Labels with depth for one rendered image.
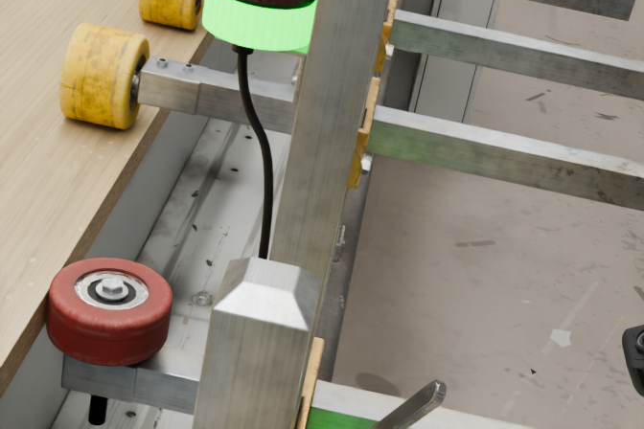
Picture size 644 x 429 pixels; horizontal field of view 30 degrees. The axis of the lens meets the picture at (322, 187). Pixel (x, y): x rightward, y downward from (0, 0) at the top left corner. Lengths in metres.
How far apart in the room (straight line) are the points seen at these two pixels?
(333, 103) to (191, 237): 0.79
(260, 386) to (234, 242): 1.00
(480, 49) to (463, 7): 1.85
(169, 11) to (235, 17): 0.59
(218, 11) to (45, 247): 0.28
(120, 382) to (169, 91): 0.27
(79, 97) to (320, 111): 0.37
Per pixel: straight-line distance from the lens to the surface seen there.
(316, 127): 0.65
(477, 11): 3.06
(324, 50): 0.64
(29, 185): 0.92
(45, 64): 1.12
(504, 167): 0.98
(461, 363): 2.42
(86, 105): 0.99
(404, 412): 0.64
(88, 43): 0.98
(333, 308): 1.19
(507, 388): 2.39
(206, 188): 1.53
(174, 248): 1.40
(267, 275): 0.42
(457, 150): 0.98
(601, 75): 1.22
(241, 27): 0.63
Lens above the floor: 1.35
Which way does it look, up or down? 28 degrees down
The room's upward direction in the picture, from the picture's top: 12 degrees clockwise
